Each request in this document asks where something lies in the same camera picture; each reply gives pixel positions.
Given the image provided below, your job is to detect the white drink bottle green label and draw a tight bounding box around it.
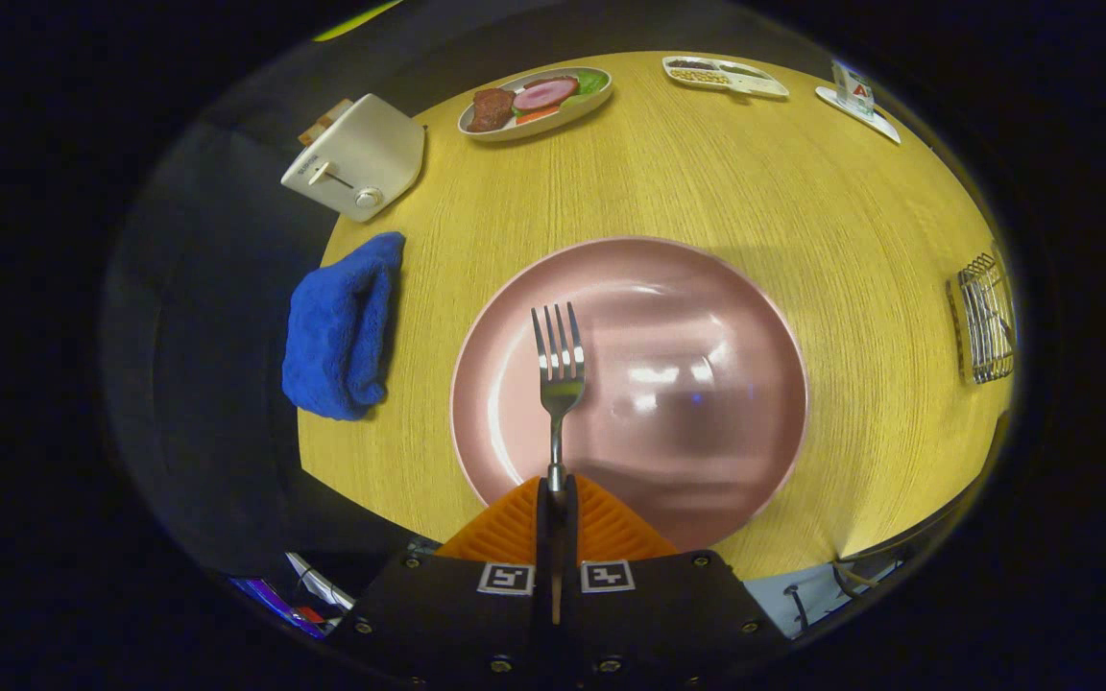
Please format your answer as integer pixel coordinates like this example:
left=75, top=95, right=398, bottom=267
left=831, top=60, right=876, bottom=118

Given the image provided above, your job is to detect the metal wire drain basket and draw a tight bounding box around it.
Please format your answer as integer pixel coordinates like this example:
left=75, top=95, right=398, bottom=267
left=945, top=250, right=1019, bottom=386

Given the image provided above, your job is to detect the white square coaster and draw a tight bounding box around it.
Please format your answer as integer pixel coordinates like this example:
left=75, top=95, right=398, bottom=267
left=814, top=85, right=902, bottom=146

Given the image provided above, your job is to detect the blue folded cloth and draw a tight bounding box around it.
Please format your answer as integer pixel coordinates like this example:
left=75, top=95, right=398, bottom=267
left=281, top=231, right=407, bottom=422

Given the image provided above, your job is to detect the white divided dish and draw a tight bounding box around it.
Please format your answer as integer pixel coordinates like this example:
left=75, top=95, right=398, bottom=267
left=661, top=56, right=791, bottom=100

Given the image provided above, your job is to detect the pink ham slice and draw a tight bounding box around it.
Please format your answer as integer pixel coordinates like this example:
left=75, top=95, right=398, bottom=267
left=512, top=76, right=581, bottom=112

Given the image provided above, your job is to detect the pink round plate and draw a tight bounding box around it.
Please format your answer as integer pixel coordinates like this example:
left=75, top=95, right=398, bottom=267
left=449, top=236, right=809, bottom=553

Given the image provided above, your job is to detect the brown meat piece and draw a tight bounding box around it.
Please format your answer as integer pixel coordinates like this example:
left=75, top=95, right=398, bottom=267
left=466, top=87, right=517, bottom=133

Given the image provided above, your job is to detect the grey food plate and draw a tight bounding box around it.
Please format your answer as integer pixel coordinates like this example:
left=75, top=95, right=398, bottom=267
left=457, top=66, right=613, bottom=143

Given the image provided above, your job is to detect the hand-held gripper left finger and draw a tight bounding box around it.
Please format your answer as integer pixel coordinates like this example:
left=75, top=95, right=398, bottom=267
left=347, top=475, right=559, bottom=691

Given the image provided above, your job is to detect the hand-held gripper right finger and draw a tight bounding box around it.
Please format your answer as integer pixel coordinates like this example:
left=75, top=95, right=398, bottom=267
left=558, top=473, right=784, bottom=691

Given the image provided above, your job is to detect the white toaster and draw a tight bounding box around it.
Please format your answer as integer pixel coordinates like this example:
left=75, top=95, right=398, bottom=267
left=280, top=93, right=426, bottom=224

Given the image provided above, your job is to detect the metal fork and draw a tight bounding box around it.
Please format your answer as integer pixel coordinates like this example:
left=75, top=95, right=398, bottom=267
left=530, top=302, right=588, bottom=495

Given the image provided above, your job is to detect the purple floor item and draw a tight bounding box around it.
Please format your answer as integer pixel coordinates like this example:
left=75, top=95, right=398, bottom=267
left=227, top=574, right=333, bottom=639

